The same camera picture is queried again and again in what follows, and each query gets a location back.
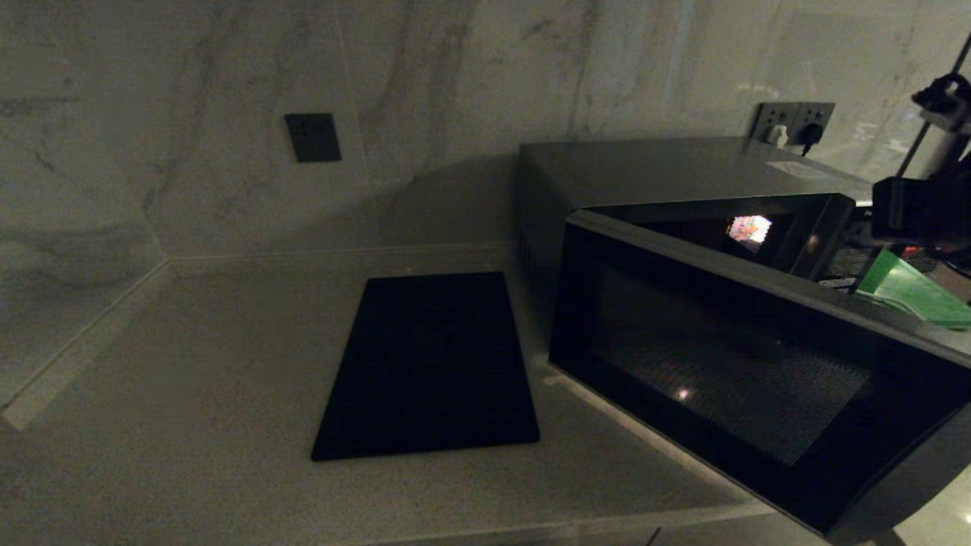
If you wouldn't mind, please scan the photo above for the black induction cooktop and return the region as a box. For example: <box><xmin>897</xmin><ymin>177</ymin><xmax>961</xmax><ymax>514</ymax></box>
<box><xmin>310</xmin><ymin>271</ymin><xmax>541</xmax><ymax>462</ymax></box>

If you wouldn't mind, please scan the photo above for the dark single wall socket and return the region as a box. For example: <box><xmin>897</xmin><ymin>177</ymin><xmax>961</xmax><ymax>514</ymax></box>
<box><xmin>284</xmin><ymin>113</ymin><xmax>343</xmax><ymax>164</ymax></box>

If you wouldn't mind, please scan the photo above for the green cutting board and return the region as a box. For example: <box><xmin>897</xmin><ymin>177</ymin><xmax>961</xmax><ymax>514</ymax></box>
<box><xmin>856</xmin><ymin>249</ymin><xmax>971</xmax><ymax>331</ymax></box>

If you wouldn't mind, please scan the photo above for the grey double wall socket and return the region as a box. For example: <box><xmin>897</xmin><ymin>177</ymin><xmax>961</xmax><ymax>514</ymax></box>
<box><xmin>750</xmin><ymin>102</ymin><xmax>837</xmax><ymax>148</ymax></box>

